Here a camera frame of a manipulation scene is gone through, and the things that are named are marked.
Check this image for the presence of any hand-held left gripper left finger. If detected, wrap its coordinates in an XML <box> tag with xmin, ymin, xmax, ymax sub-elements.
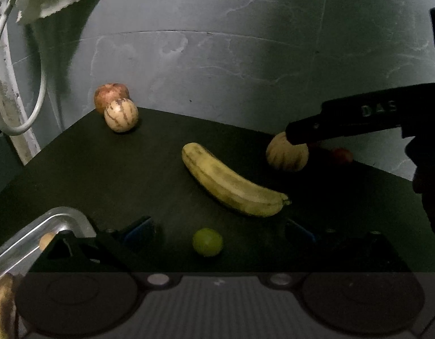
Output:
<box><xmin>25</xmin><ymin>215</ymin><xmax>172</xmax><ymax>286</ymax></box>

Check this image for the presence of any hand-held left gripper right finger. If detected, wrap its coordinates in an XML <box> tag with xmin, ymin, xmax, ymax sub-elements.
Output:
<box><xmin>267</xmin><ymin>219</ymin><xmax>412</xmax><ymax>286</ymax></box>

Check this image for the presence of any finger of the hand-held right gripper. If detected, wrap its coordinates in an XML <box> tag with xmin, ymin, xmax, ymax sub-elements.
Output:
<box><xmin>286</xmin><ymin>111</ymin><xmax>403</xmax><ymax>146</ymax></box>

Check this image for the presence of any large striped melon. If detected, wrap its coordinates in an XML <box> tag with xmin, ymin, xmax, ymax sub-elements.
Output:
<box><xmin>266</xmin><ymin>131</ymin><xmax>310</xmax><ymax>173</ymax></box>

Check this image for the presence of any red cherry tomato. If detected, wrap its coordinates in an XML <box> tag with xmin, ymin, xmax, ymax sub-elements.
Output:
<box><xmin>331</xmin><ymin>148</ymin><xmax>354</xmax><ymax>165</ymax></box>

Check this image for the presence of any green grape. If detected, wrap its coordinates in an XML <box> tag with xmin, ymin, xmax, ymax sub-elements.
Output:
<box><xmin>193</xmin><ymin>228</ymin><xmax>224</xmax><ymax>257</ymax></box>

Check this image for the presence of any yellow banana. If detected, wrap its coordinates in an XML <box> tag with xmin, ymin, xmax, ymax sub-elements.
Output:
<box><xmin>181</xmin><ymin>142</ymin><xmax>292</xmax><ymax>218</ymax></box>
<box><xmin>0</xmin><ymin>273</ymin><xmax>18</xmax><ymax>339</ymax></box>

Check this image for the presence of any tan longan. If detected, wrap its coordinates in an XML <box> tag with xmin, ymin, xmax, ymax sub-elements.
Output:
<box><xmin>39</xmin><ymin>233</ymin><xmax>57</xmax><ymax>251</ymax></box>

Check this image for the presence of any small striped melon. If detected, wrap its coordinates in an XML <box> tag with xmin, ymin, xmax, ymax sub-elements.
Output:
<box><xmin>105</xmin><ymin>98</ymin><xmax>139</xmax><ymax>133</ymax></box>

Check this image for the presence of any metal tray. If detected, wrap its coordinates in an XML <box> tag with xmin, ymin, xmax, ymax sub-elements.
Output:
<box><xmin>0</xmin><ymin>207</ymin><xmax>97</xmax><ymax>283</ymax></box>

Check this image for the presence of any red apple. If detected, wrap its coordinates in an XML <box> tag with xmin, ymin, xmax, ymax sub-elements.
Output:
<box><xmin>94</xmin><ymin>83</ymin><xmax>131</xmax><ymax>115</ymax></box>

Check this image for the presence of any white hose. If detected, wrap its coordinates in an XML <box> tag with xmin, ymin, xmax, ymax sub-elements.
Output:
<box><xmin>0</xmin><ymin>0</ymin><xmax>47</xmax><ymax>136</ymax></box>

